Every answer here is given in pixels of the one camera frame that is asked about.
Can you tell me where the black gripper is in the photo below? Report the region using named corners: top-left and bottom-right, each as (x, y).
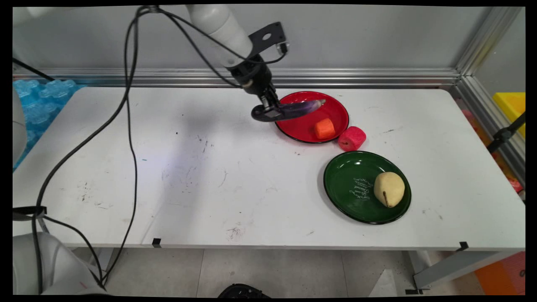
top-left (229, 55), bottom-right (282, 118)

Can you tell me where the dark purple toy eggplant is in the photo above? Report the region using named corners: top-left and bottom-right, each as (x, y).
top-left (251, 99), bottom-right (326, 123)

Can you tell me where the red plate with black rim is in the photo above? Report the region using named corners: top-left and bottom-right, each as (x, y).
top-left (275, 91), bottom-right (350, 144)

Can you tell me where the orange toy carrot piece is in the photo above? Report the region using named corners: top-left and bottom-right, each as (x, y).
top-left (314, 118), bottom-right (336, 141)

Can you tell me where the pink red toy apple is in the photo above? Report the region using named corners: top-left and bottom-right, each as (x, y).
top-left (338, 126), bottom-right (367, 152)

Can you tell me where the green plate with black rim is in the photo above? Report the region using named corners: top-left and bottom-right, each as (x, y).
top-left (323, 151), bottom-right (412, 225)

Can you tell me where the beige toy pear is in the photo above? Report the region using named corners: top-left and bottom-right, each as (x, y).
top-left (373, 172), bottom-right (406, 208)

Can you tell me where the black round floor object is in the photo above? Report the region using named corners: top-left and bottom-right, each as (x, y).
top-left (217, 284), bottom-right (271, 299)

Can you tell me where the blue foam mat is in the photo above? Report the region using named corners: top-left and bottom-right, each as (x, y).
top-left (13, 79), bottom-right (86, 170)

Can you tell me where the yellow plastic bin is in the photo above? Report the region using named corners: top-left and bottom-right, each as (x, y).
top-left (492, 92), bottom-right (526, 139)

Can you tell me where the grey metal table leg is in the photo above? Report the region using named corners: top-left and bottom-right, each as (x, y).
top-left (405, 250), bottom-right (519, 294)

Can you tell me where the orange box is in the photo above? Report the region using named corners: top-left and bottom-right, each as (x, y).
top-left (474, 252), bottom-right (526, 296)

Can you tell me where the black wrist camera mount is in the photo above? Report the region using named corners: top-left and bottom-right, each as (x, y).
top-left (248, 22), bottom-right (290, 56)

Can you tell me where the horizontal aluminium frame rail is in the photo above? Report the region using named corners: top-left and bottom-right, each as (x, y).
top-left (13, 67), bottom-right (462, 89)

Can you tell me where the thin black camera cable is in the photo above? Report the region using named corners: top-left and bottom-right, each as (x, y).
top-left (162, 9), bottom-right (289, 65)

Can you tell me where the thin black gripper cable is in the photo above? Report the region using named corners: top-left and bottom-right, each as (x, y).
top-left (159, 8), bottom-right (244, 89)

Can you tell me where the long black cable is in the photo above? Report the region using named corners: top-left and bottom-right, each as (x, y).
top-left (101, 5), bottom-right (160, 286)
top-left (31, 90), bottom-right (129, 294)

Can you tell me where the slanted aluminium side rail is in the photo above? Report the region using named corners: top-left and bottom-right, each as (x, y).
top-left (450, 75), bottom-right (526, 185)

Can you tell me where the upright aluminium frame post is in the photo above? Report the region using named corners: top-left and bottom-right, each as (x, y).
top-left (455, 6), bottom-right (525, 77)

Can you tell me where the black clamp bracket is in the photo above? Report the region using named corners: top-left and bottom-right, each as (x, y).
top-left (486, 111), bottom-right (526, 154)

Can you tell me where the short black cable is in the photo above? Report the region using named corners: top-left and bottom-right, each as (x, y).
top-left (13, 57), bottom-right (56, 82)

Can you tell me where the black cable strap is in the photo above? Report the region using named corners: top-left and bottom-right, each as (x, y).
top-left (13, 205), bottom-right (48, 221)

